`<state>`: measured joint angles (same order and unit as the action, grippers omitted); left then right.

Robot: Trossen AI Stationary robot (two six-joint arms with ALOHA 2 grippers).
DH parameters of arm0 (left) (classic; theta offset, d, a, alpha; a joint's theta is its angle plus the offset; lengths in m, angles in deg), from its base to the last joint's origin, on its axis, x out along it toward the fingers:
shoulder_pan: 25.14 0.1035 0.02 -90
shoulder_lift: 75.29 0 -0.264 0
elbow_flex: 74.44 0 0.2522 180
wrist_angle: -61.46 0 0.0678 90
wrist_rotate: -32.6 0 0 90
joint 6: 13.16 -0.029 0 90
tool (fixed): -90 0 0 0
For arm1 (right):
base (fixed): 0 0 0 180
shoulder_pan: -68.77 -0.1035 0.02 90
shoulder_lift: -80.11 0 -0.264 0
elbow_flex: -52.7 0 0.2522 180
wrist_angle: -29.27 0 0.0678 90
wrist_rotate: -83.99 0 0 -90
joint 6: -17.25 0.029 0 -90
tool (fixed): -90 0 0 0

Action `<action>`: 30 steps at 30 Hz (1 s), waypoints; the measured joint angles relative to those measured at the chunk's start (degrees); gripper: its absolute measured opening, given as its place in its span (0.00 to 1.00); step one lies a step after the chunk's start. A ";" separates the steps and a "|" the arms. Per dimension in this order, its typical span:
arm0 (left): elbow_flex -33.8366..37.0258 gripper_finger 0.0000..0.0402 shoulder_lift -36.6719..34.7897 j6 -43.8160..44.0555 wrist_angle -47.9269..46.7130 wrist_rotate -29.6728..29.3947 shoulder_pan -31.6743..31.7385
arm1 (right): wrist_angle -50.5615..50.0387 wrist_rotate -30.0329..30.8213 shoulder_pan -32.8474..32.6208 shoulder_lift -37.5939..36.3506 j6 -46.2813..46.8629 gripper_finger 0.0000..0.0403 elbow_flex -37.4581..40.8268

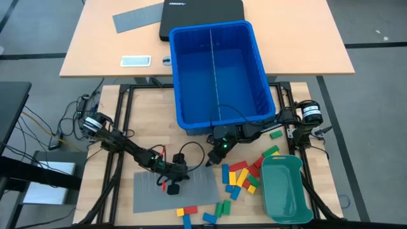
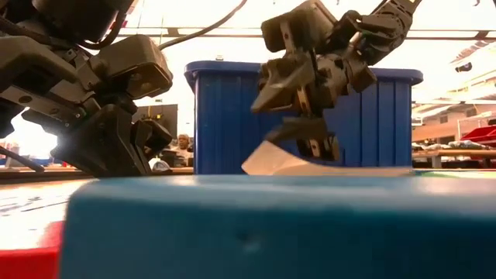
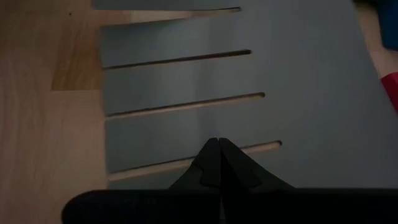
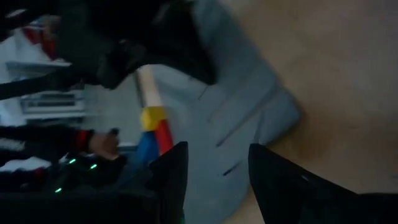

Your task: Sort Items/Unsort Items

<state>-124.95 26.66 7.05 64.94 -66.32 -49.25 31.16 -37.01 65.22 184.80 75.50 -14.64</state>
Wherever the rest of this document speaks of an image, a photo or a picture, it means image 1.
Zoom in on white-framed smartphone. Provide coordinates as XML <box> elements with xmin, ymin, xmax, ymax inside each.
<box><xmin>120</xmin><ymin>55</ymin><xmax>153</xmax><ymax>68</ymax></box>

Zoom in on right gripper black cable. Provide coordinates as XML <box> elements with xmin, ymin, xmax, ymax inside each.
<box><xmin>209</xmin><ymin>104</ymin><xmax>252</xmax><ymax>128</ymax></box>

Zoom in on black desk crossbar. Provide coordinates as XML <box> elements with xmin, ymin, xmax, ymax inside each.
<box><xmin>0</xmin><ymin>155</ymin><xmax>83</xmax><ymax>191</ymax></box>

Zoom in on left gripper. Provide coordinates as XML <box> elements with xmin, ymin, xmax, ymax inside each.
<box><xmin>148</xmin><ymin>153</ymin><xmax>191</xmax><ymax>197</ymax></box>

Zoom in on small green plastic basket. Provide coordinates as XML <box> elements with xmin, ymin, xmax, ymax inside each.
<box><xmin>259</xmin><ymin>154</ymin><xmax>314</xmax><ymax>225</ymax></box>

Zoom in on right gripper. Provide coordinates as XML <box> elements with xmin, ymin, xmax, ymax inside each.
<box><xmin>204</xmin><ymin>123</ymin><xmax>246</xmax><ymax>169</ymax></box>

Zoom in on long yellow wooden block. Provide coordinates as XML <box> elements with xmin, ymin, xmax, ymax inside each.
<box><xmin>235</xmin><ymin>167</ymin><xmax>250</xmax><ymax>188</ymax></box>

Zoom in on large blue plastic bin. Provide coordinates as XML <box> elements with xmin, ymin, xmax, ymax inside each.
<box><xmin>168</xmin><ymin>20</ymin><xmax>277</xmax><ymax>137</ymax></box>

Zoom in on grey metal plate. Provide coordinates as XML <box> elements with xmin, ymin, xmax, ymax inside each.
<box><xmin>31</xmin><ymin>150</ymin><xmax>88</xmax><ymax>206</ymax></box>

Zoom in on short grey slotted divider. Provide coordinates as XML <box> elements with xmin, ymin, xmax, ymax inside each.
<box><xmin>132</xmin><ymin>165</ymin><xmax>221</xmax><ymax>214</ymax></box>

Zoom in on long grey slotted divider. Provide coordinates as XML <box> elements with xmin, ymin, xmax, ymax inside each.
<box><xmin>209</xmin><ymin>28</ymin><xmax>222</xmax><ymax>122</ymax></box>

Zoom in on light wood desk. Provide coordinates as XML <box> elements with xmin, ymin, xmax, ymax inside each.
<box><xmin>58</xmin><ymin>0</ymin><xmax>355</xmax><ymax>79</ymax></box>

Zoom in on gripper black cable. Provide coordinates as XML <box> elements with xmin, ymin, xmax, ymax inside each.
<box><xmin>177</xmin><ymin>141</ymin><xmax>207</xmax><ymax>175</ymax></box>
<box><xmin>209</xmin><ymin>104</ymin><xmax>252</xmax><ymax>128</ymax></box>

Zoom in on long blue wooden block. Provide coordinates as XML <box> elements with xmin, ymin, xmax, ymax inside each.
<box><xmin>221</xmin><ymin>163</ymin><xmax>230</xmax><ymax>184</ymax></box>

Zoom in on black power adapter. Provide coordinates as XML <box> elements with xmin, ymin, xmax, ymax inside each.
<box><xmin>47</xmin><ymin>132</ymin><xmax>64</xmax><ymax>151</ymax></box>

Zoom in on long green wooden block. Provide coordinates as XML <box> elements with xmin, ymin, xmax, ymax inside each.
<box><xmin>261</xmin><ymin>145</ymin><xmax>280</xmax><ymax>158</ymax></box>

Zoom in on silver metal clamp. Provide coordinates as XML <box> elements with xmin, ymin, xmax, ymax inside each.
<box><xmin>313</xmin><ymin>125</ymin><xmax>334</xmax><ymax>138</ymax></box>

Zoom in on grey flat panel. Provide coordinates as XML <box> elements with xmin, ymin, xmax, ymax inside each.
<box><xmin>112</xmin><ymin>3</ymin><xmax>165</xmax><ymax>34</ymax></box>

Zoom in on blue cable loop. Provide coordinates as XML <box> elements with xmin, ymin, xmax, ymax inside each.
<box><xmin>337</xmin><ymin>193</ymin><xmax>351</xmax><ymax>209</ymax></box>

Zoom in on long red wooden block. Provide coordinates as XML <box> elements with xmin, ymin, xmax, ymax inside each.
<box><xmin>228</xmin><ymin>160</ymin><xmax>249</xmax><ymax>172</ymax></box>

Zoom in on black side desk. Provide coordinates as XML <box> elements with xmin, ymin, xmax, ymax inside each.
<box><xmin>0</xmin><ymin>81</ymin><xmax>32</xmax><ymax>153</ymax></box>

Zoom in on black power strip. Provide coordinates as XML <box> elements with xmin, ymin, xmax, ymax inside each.
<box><xmin>77</xmin><ymin>94</ymin><xmax>91</xmax><ymax>119</ymax></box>

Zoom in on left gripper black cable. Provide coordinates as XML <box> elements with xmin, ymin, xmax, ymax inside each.
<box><xmin>177</xmin><ymin>141</ymin><xmax>207</xmax><ymax>175</ymax></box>

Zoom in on yellow cable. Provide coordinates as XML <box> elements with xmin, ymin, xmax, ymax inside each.
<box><xmin>20</xmin><ymin>111</ymin><xmax>83</xmax><ymax>153</ymax></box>

